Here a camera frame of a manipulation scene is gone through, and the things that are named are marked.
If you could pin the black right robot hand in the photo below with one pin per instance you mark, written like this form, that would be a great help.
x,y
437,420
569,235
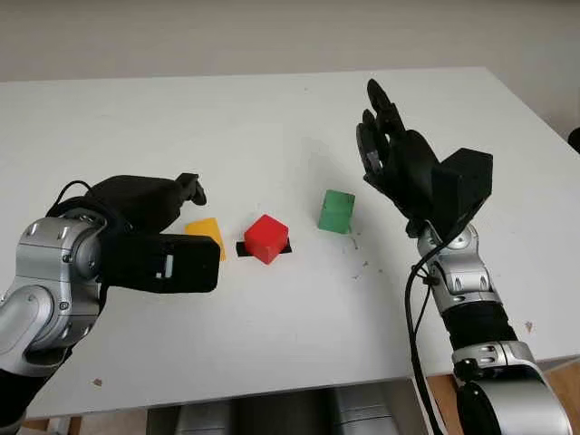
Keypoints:
x,y
412,167

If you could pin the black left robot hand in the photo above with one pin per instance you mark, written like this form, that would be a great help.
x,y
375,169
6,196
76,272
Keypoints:
x,y
136,199

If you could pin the yellow wooden block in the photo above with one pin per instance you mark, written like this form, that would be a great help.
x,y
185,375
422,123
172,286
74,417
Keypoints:
x,y
206,229

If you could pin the green wooden block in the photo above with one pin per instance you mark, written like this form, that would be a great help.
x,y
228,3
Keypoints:
x,y
335,215

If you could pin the red wooden block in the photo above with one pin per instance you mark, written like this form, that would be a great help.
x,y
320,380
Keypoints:
x,y
265,235

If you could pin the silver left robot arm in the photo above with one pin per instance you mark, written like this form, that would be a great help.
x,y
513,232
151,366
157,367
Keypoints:
x,y
45,272

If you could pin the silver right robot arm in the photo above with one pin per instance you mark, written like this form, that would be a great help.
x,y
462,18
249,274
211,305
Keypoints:
x,y
480,308

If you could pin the black tape strip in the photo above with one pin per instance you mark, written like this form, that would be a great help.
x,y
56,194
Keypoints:
x,y
241,250

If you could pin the black round object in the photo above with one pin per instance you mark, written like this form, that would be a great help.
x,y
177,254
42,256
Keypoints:
x,y
575,141

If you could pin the grey robot thigh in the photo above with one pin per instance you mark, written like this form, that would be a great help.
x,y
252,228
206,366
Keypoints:
x,y
204,421
367,412

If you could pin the white table leg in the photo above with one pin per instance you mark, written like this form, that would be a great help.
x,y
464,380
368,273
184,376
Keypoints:
x,y
419,412
59,427

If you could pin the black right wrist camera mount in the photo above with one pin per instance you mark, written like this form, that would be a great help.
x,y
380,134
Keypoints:
x,y
466,190

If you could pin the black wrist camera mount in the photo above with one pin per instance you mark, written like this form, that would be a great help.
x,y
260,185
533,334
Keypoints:
x,y
158,263
466,190

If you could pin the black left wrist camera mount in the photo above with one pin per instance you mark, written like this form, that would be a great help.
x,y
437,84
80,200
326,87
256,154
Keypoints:
x,y
158,263

